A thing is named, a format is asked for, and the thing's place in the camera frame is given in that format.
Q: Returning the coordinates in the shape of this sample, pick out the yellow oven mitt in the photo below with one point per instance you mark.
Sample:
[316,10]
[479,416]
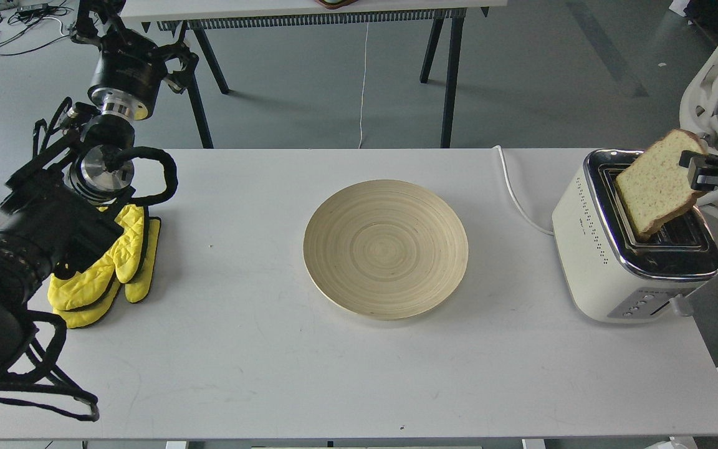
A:
[119,263]
[135,290]

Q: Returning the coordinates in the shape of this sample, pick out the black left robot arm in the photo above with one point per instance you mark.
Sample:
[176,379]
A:
[62,209]

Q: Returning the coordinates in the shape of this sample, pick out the slice of bread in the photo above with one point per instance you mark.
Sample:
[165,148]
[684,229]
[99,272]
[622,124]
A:
[655,189]

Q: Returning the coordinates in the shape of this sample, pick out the brown object on background table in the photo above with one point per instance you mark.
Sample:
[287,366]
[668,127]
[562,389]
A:
[334,4]

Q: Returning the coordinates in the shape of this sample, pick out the background table with black legs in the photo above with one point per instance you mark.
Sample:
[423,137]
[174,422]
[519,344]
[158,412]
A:
[203,15]

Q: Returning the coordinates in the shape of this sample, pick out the round wooden plate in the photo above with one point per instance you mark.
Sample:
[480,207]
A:
[386,249]

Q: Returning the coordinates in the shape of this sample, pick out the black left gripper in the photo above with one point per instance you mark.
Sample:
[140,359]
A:
[127,62]

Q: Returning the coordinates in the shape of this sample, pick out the yellow oven mitt bottom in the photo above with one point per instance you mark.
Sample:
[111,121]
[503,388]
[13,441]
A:
[135,290]

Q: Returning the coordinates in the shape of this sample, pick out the yellow oven mitt top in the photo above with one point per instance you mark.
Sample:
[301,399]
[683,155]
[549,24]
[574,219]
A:
[119,263]

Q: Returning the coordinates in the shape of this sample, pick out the cream white toaster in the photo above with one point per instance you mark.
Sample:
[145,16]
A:
[613,277]

